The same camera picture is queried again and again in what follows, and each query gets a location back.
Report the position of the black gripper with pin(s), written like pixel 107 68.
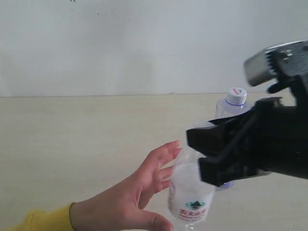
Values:
pixel 281 139

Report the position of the clear Nongfu water bottle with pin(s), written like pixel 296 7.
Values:
pixel 189 198

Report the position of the yellow sleeved forearm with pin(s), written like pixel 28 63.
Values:
pixel 39 220

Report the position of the clear Ganten water bottle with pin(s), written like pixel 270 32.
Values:
pixel 234 103

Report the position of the person's open hand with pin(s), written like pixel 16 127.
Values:
pixel 122 207

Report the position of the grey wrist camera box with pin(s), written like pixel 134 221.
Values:
pixel 259 68

